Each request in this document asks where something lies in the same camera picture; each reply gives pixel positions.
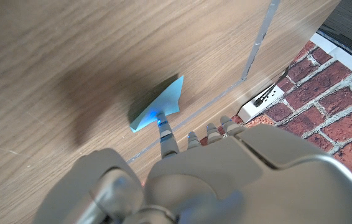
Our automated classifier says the blue sticky note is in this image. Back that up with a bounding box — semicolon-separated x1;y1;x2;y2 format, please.
129;75;185;134

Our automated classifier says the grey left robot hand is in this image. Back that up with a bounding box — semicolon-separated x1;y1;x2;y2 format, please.
32;111;352;224

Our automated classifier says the white power strip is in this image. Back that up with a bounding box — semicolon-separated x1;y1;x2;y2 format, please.
237;83;285;124

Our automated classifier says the red brick print backdrop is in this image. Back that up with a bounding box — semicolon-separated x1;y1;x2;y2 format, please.
199;40;352;197

